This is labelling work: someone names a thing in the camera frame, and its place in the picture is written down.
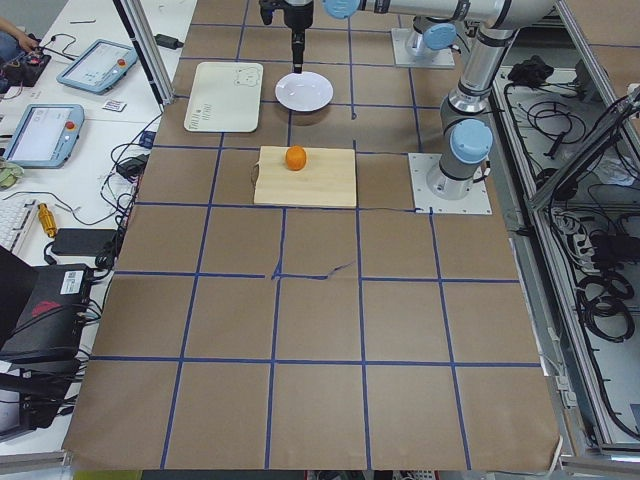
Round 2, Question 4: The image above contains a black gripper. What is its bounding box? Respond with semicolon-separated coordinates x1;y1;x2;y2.
283;0;313;74

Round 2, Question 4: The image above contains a white round plate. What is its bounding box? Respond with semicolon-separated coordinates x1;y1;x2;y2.
275;71;334;112

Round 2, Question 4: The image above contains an orange fruit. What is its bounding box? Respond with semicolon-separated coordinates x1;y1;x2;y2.
285;145;307;171

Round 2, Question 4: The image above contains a cream tray with bear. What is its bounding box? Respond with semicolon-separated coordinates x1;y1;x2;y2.
184;62;263;133

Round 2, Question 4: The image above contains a small black adapter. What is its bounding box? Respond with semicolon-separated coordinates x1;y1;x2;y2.
154;34;184;50

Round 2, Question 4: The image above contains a bamboo cutting board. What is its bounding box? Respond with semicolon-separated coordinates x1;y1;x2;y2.
253;146;357;208

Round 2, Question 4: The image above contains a far teach pendant tablet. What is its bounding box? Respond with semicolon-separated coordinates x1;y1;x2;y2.
56;39;138;94

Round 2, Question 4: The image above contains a teach pendant tablet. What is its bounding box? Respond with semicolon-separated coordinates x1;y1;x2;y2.
4;104;85;169
56;39;138;94

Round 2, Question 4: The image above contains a near teach pendant tablet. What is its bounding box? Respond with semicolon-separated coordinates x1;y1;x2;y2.
4;104;85;169

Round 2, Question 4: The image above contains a brown paper table mat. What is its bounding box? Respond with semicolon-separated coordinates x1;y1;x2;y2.
64;1;559;471

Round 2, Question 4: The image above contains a black power adapter brick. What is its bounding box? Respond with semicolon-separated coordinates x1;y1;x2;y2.
51;228;116;256

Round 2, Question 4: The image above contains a gold cylindrical connector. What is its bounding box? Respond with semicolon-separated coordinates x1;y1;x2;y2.
38;203;58;238

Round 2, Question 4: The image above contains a white keyboard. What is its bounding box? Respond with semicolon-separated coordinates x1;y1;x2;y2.
1;198;37;254

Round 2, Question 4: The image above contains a black computer box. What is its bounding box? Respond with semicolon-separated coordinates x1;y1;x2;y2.
1;262;93;364

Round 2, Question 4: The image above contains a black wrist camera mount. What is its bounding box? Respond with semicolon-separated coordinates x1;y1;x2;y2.
259;0;278;26

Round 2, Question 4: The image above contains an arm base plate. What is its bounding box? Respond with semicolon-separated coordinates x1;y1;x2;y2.
408;153;492;215
391;23;456;69

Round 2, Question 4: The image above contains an aluminium frame post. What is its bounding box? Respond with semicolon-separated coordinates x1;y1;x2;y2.
112;0;175;106

